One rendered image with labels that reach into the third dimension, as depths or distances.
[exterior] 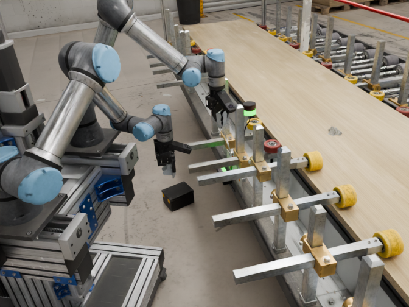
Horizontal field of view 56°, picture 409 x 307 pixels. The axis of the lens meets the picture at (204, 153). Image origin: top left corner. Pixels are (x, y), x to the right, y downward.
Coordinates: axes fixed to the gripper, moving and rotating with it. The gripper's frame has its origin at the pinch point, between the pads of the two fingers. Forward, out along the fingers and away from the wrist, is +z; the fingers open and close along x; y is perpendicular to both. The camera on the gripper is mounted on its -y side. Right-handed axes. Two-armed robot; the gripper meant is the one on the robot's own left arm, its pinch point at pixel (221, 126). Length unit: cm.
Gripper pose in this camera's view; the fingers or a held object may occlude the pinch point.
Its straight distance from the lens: 178.8
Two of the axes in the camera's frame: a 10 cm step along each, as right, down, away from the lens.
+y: -5.5, -4.0, 7.3
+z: 0.6, 8.5, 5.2
